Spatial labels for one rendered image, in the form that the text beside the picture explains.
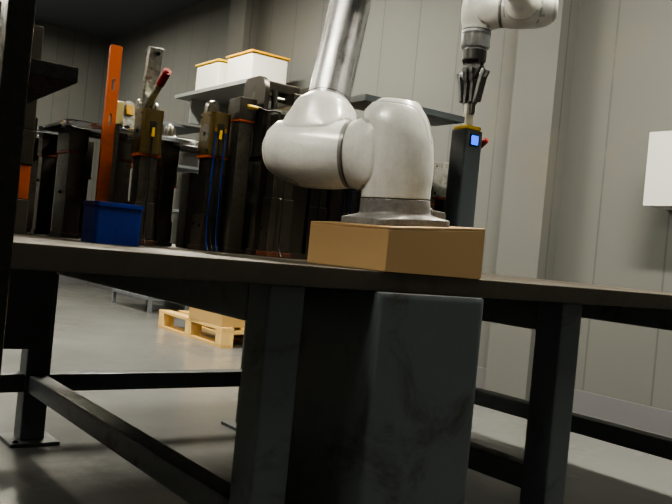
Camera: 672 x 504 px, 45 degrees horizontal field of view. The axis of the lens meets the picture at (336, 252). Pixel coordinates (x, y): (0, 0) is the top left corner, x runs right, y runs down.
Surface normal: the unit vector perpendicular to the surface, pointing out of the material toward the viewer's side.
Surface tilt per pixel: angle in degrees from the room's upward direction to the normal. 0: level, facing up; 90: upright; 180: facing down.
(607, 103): 90
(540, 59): 90
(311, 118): 67
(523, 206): 90
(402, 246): 90
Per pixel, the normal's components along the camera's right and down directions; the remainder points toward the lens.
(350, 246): -0.80, -0.07
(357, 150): -0.44, -0.02
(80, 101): 0.59, 0.06
